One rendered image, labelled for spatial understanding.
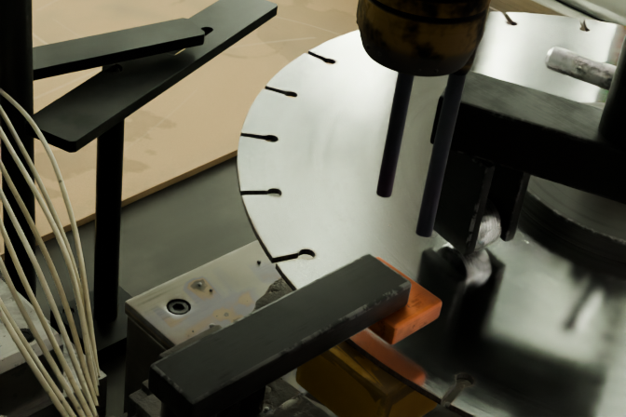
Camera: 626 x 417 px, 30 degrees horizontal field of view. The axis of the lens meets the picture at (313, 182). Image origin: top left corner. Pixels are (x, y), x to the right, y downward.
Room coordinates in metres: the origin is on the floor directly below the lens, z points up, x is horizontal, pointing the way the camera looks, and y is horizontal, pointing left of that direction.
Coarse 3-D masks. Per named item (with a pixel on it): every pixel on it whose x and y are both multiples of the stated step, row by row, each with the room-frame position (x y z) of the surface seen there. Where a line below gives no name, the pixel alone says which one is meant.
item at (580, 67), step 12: (552, 48) 0.44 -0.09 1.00; (564, 48) 0.44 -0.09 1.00; (552, 60) 0.43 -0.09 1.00; (564, 60) 0.43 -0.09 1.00; (576, 60) 0.43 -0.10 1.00; (588, 60) 0.43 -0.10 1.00; (564, 72) 0.43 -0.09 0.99; (576, 72) 0.43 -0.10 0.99; (588, 72) 0.43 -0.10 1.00; (600, 72) 0.42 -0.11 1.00; (612, 72) 0.42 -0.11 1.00; (600, 84) 0.42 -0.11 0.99
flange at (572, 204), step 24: (528, 192) 0.39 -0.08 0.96; (552, 192) 0.39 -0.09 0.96; (576, 192) 0.39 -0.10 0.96; (552, 216) 0.38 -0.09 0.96; (576, 216) 0.38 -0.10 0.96; (600, 216) 0.38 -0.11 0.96; (624, 216) 0.38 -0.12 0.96; (576, 240) 0.37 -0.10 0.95; (600, 240) 0.37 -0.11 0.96; (624, 240) 0.36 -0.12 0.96
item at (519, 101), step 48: (624, 48) 0.34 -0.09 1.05; (480, 96) 0.36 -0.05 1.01; (528, 96) 0.36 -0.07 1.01; (624, 96) 0.34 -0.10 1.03; (480, 144) 0.35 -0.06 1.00; (528, 144) 0.34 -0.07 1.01; (576, 144) 0.34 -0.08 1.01; (624, 144) 0.34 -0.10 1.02; (480, 192) 0.34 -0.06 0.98; (624, 192) 0.33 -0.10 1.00
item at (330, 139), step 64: (320, 64) 0.49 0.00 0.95; (512, 64) 0.52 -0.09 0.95; (256, 128) 0.42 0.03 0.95; (320, 128) 0.43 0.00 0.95; (384, 128) 0.44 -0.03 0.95; (256, 192) 0.38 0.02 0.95; (320, 192) 0.38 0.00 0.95; (320, 256) 0.34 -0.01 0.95; (384, 256) 0.34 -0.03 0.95; (448, 256) 0.35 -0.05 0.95; (512, 256) 0.36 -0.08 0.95; (576, 256) 0.36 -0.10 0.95; (448, 320) 0.31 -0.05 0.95; (512, 320) 0.32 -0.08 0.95; (576, 320) 0.32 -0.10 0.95; (448, 384) 0.28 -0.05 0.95; (512, 384) 0.29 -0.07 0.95; (576, 384) 0.29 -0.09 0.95
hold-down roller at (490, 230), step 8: (488, 200) 0.36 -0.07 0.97; (488, 208) 0.36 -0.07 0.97; (496, 208) 0.36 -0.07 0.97; (488, 216) 0.35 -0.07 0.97; (496, 216) 0.36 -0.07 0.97; (488, 224) 0.35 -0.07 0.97; (496, 224) 0.35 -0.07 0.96; (480, 232) 0.35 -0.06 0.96; (488, 232) 0.35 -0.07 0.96; (496, 232) 0.35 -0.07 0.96; (480, 240) 0.35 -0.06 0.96; (488, 240) 0.35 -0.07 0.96; (496, 240) 0.36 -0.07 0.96; (480, 248) 0.35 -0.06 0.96
